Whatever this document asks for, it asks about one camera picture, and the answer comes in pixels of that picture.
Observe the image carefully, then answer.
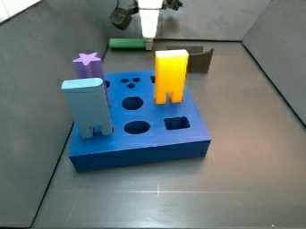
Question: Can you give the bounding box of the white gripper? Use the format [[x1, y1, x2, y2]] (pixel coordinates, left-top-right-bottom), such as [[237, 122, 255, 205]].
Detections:
[[138, 0, 163, 50]]

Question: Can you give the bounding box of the green oval cylinder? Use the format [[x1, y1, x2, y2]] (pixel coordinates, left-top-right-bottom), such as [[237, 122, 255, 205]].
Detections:
[[108, 38, 146, 49]]

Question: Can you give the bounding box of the black curved cradle fixture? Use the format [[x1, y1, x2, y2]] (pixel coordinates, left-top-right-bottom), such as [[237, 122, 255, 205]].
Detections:
[[167, 46, 214, 73]]

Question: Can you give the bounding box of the light blue oval peg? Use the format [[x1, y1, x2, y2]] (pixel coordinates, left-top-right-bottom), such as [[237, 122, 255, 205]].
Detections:
[[62, 78, 112, 139]]

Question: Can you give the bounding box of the yellow rectangular peg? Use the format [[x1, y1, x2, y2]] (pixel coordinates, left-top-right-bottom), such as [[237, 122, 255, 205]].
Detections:
[[154, 49, 188, 104]]

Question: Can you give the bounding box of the purple star peg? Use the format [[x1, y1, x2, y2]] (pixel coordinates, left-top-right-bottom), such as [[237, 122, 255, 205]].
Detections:
[[74, 52, 107, 82]]

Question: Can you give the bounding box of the blue shape sorter block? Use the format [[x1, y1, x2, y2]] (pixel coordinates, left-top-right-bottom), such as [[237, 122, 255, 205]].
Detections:
[[68, 71, 211, 172]]

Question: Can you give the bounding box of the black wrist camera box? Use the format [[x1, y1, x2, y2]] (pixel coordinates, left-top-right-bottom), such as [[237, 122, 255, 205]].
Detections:
[[110, 8, 132, 30]]

